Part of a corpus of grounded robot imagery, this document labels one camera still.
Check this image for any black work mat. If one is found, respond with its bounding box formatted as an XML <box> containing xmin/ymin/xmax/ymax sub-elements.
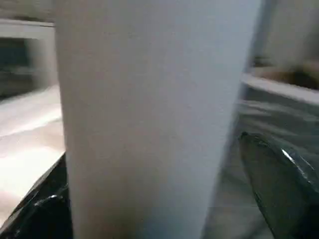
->
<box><xmin>201</xmin><ymin>99</ymin><xmax>319</xmax><ymax>239</ymax></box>

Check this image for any white plastic table leg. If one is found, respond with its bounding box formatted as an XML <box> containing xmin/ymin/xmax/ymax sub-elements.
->
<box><xmin>54</xmin><ymin>0</ymin><xmax>262</xmax><ymax>239</ymax></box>

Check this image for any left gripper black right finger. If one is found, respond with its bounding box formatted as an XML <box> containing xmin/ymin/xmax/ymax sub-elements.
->
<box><xmin>238</xmin><ymin>131</ymin><xmax>319</xmax><ymax>239</ymax></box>

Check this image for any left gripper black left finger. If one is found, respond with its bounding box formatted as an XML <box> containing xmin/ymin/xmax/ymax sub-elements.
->
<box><xmin>0</xmin><ymin>153</ymin><xmax>74</xmax><ymax>239</ymax></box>

